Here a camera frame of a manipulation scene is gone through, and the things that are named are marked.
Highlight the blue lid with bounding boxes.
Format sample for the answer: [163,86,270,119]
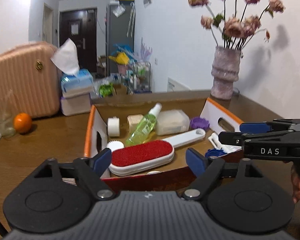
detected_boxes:
[205,148,226,158]

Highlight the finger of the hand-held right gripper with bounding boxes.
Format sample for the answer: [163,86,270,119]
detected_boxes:
[218,131,246,147]
[240,119,300,134]

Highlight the pink ribbed suitcase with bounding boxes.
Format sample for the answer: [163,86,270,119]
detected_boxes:
[0,42,63,119]

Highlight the cluttered storage rack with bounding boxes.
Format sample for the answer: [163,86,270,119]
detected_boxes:
[127,61,152,93]

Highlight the red orange cardboard box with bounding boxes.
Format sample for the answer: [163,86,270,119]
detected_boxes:
[84,97,244,193]

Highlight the purple artificial flowers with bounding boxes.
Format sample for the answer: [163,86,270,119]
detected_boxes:
[139,37,153,61]

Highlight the grey refrigerator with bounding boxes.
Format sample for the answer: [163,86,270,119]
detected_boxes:
[106,2,136,76]

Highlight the red white lint brush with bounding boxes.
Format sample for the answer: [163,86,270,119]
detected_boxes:
[109,128,206,176]

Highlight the white flat box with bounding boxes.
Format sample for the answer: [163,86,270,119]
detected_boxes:
[60,94,92,117]

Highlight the dried pink flowers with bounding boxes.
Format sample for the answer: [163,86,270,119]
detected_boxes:
[186,0,286,51]

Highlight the purple lid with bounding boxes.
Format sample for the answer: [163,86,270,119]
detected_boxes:
[190,116,210,130]

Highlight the translucent white plastic box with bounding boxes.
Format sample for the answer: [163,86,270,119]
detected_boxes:
[155,109,190,136]

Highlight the beige soap block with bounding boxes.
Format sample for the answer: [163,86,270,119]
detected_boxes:
[127,114,144,133]

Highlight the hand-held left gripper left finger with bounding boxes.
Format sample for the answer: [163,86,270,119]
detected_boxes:
[30,148,116,201]

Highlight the orange fruit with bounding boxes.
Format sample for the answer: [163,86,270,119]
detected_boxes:
[13,113,33,134]

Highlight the green spray bottle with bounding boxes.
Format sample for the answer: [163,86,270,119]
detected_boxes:
[125,103,163,146]

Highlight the dark door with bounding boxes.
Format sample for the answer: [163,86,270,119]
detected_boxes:
[59,8,98,72]

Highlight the white comb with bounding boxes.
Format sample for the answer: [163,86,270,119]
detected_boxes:
[208,133,243,153]

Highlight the white tape roll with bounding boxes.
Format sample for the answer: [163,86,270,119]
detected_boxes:
[107,117,121,137]

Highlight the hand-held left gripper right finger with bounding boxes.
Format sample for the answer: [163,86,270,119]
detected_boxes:
[182,148,268,201]

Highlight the clear glass cup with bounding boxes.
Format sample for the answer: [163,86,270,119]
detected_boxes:
[0,97,16,138]

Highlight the blue tissue pack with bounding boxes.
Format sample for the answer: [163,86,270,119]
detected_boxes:
[51,38,94,98]

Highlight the white round brush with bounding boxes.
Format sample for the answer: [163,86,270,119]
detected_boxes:
[106,141,124,153]

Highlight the grey textured vase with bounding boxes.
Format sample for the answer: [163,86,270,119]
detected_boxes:
[211,45,241,100]

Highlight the person's right hand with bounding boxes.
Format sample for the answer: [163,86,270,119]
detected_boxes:
[291,162,300,204]

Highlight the yellow toy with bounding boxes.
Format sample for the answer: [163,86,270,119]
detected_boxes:
[108,51,131,65]

